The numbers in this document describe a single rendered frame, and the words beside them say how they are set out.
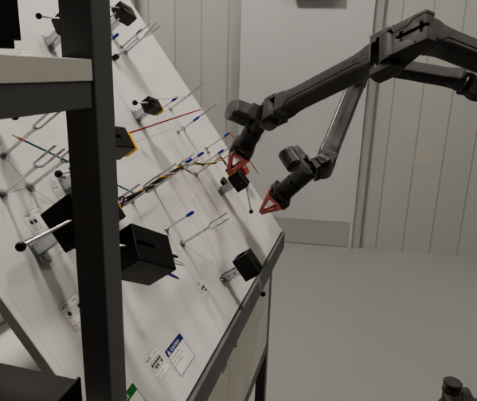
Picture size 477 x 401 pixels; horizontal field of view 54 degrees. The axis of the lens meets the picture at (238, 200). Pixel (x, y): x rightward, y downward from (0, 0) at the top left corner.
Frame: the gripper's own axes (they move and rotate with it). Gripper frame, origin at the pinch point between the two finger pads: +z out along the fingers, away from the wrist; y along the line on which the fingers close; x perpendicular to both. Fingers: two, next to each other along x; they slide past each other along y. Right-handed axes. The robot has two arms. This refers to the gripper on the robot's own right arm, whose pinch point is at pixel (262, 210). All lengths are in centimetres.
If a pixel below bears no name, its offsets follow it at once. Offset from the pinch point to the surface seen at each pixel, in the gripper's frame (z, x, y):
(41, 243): -2, -39, 75
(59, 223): -10, -38, 78
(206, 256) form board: 5.8, -9.1, 32.9
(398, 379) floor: 39, 123, -52
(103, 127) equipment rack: -33, -40, 91
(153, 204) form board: 2.4, -28.1, 36.9
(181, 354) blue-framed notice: 6, -6, 65
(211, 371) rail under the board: 8, 3, 62
